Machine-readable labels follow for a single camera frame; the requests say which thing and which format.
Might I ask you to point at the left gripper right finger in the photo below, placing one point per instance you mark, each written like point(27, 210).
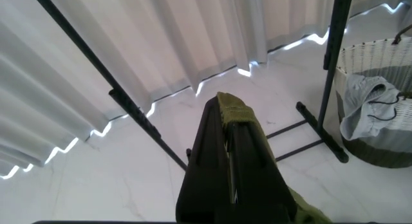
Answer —
point(257, 192)

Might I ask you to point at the black clothes rack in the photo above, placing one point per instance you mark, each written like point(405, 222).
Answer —
point(338, 40)

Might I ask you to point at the pale grey shorts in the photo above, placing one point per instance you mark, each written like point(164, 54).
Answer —
point(357, 114)

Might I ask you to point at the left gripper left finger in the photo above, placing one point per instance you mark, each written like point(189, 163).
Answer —
point(202, 185)

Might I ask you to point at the white laundry basket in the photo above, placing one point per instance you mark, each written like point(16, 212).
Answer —
point(370, 53)

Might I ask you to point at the white curtain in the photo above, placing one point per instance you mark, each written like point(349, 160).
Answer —
point(161, 40)

